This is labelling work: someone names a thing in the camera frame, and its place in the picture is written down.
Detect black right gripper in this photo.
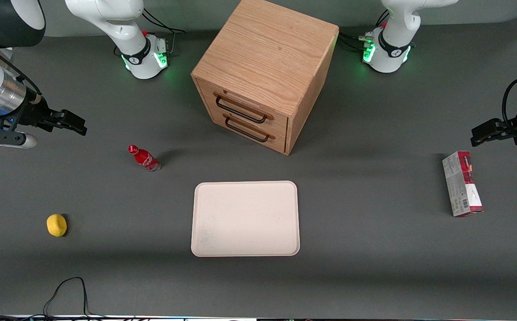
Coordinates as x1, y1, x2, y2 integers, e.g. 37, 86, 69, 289
15, 95, 88, 136

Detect black metal drawer handle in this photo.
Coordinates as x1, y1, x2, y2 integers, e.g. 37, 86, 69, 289
224, 116, 270, 143
215, 95, 269, 124

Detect wooden drawer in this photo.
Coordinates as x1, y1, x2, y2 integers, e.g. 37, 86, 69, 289
204, 103, 289, 155
195, 79, 290, 135

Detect wooden oak drawer cabinet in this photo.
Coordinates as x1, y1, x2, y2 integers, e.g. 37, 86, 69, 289
190, 0, 339, 156

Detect grey and red carton box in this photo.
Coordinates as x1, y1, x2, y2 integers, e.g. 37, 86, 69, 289
442, 151, 484, 218

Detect red cola bottle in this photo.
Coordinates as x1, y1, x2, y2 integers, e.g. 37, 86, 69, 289
128, 144, 161, 173

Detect yellow lemon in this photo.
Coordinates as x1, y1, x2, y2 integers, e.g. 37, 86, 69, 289
46, 214, 68, 237

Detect beige plastic tray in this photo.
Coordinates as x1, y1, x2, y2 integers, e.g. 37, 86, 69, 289
190, 181, 300, 257

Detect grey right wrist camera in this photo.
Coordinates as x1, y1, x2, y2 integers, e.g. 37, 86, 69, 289
0, 128, 37, 149

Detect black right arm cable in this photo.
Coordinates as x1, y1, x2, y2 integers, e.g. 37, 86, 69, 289
0, 37, 42, 95

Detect black right arm base cables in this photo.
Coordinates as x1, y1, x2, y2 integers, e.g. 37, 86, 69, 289
141, 8, 186, 58

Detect black arm base cables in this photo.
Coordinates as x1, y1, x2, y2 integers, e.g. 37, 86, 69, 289
338, 9, 390, 51
141, 8, 186, 58

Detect black left arm base cables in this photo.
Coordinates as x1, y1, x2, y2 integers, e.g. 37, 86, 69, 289
338, 9, 390, 51

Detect thin black table cable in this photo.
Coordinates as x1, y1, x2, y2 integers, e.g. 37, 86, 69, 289
0, 276, 112, 321

